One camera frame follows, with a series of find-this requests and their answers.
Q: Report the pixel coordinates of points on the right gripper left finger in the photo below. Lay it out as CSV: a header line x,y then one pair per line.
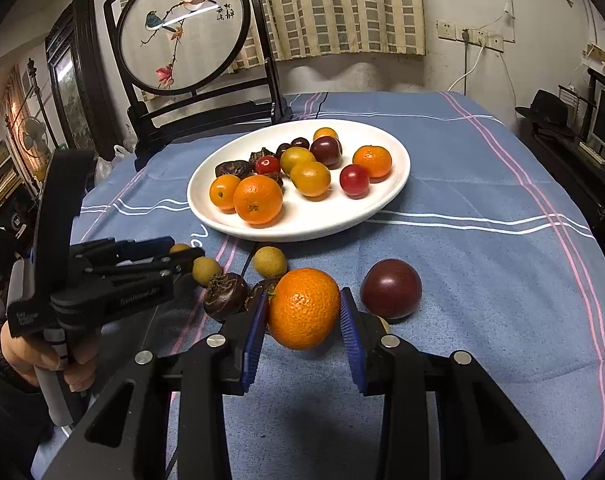
x,y
124,434

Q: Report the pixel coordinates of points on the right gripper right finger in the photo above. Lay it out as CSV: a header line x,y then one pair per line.
x,y
444,417

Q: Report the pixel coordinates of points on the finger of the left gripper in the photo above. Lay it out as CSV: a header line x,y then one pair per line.
x,y
119,265
147,244

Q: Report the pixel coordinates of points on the small orange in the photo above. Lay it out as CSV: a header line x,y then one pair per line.
x,y
222,190
375,159

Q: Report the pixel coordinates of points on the dark purple plum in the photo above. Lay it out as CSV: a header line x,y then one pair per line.
x,y
392,289

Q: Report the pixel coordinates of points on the large mandarin orange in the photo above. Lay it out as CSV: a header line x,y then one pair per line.
x,y
303,309

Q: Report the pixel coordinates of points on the red cherry tomato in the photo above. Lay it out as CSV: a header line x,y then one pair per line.
x,y
267,164
354,181

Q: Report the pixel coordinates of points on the yellow tomato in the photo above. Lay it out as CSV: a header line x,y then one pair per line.
x,y
293,156

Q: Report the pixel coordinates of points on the orange tomato fruit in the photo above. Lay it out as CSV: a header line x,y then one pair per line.
x,y
312,179

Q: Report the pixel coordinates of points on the dark red plum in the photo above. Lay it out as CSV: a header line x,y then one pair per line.
x,y
327,150

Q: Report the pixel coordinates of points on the small mandarin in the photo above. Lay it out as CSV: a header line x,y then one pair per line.
x,y
325,131

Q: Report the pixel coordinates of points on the left hand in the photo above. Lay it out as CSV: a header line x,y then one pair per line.
x,y
24,355

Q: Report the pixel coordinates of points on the white plastic bag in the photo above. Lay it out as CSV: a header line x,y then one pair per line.
x,y
104,167

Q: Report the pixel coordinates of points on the yellow longan by plum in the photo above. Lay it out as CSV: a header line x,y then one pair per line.
x,y
385,324

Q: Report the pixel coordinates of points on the brown water chestnut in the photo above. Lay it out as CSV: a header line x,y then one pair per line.
x,y
255,156
225,296

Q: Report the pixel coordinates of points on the standing fan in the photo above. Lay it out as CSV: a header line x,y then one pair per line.
x,y
33,138

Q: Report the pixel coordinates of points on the dark water chestnut on plate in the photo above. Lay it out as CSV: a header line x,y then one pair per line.
x,y
238,168

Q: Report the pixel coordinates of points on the yellow longan top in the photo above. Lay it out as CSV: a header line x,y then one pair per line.
x,y
270,262

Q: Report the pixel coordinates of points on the mandarin orange far right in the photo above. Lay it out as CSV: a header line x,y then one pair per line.
x,y
258,200

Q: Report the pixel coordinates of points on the blue striped tablecloth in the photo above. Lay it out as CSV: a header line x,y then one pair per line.
x,y
510,272

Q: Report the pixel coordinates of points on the dark framed picture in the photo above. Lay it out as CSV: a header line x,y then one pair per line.
x,y
81,95

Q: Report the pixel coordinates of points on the white oval plate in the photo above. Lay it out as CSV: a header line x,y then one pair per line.
x,y
301,217

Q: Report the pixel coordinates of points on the dark cherry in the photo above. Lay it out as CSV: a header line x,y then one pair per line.
x,y
281,150
300,143

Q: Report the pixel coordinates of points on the round embroidered screen stand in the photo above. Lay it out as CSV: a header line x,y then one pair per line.
x,y
169,54

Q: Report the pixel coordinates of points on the beige checked curtain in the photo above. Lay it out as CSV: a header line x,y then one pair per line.
x,y
310,28

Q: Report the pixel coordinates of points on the black hat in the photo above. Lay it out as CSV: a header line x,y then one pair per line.
x,y
548,111

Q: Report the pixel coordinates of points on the wall power strip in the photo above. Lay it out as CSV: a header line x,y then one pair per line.
x,y
480,37

